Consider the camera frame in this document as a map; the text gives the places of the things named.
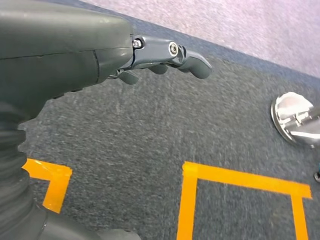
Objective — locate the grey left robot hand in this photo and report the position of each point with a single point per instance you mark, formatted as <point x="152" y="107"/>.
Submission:
<point x="62" y="49"/>

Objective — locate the chrome belt barrier stanchion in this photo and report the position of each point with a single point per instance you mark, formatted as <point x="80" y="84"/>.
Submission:
<point x="290" y="109"/>

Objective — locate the black shelf caster wheel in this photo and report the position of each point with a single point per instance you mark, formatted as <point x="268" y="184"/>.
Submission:
<point x="317" y="177"/>

